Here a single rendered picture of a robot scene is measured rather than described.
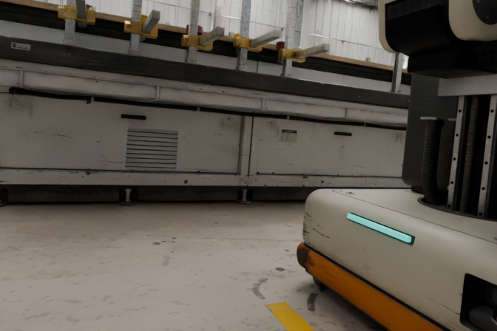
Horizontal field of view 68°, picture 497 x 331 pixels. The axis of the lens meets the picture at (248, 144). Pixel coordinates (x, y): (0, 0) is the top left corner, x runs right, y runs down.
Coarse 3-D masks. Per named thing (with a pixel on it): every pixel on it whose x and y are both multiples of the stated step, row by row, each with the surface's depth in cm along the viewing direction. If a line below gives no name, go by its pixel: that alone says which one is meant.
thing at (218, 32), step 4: (216, 28) 144; (220, 28) 144; (224, 28) 144; (212, 32) 149; (216, 32) 144; (220, 32) 144; (204, 36) 159; (208, 36) 154; (212, 36) 148; (216, 36) 147; (220, 36) 147; (200, 40) 164; (204, 40) 159; (208, 40) 155; (212, 40) 155; (200, 44) 165; (204, 44) 165
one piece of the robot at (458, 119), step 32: (416, 96) 111; (448, 96) 101; (480, 96) 89; (416, 128) 110; (448, 128) 101; (480, 128) 88; (416, 160) 110; (448, 160) 100; (480, 160) 88; (448, 192) 93; (480, 192) 86
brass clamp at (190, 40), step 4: (184, 36) 164; (188, 36) 165; (192, 36) 165; (196, 36) 166; (200, 36) 167; (184, 40) 164; (188, 40) 164; (192, 40) 165; (196, 40) 166; (184, 44) 165; (188, 44) 165; (192, 44) 165; (196, 44) 166; (208, 44) 168; (212, 44) 169; (200, 48) 169; (204, 48) 168; (208, 48) 168
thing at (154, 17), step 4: (152, 12) 133; (156, 12) 134; (148, 16) 141; (152, 16) 133; (156, 16) 134; (148, 20) 141; (152, 20) 136; (156, 20) 136; (144, 24) 150; (148, 24) 143; (152, 24) 143; (144, 28) 150; (148, 28) 149; (152, 28) 148; (144, 32) 156; (148, 32) 156; (140, 36) 165; (140, 40) 171
